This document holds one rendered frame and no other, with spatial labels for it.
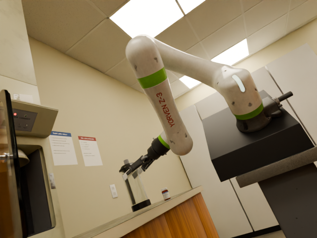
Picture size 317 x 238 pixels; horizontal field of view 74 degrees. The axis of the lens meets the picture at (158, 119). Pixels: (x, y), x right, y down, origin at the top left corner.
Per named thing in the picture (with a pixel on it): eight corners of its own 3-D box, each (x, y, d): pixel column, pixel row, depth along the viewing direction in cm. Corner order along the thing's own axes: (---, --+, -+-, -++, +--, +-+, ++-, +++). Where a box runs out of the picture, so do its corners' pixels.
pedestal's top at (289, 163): (313, 154, 94) (308, 146, 95) (337, 153, 66) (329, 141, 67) (245, 180, 104) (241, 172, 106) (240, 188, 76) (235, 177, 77)
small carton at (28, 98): (17, 111, 90) (15, 99, 92) (29, 112, 94) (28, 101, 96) (20, 106, 87) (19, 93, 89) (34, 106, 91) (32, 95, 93)
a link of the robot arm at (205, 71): (236, 67, 106) (135, 29, 96) (251, 73, 91) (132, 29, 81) (224, 90, 110) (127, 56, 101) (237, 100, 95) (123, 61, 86)
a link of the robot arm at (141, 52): (150, 29, 81) (121, 42, 83) (150, 29, 70) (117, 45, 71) (167, 72, 89) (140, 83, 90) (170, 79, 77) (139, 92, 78)
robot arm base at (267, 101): (285, 94, 95) (281, 83, 93) (306, 106, 82) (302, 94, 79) (232, 122, 101) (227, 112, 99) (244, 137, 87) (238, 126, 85)
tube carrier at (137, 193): (127, 212, 106) (114, 172, 113) (138, 207, 115) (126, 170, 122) (144, 204, 102) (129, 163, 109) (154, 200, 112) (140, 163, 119)
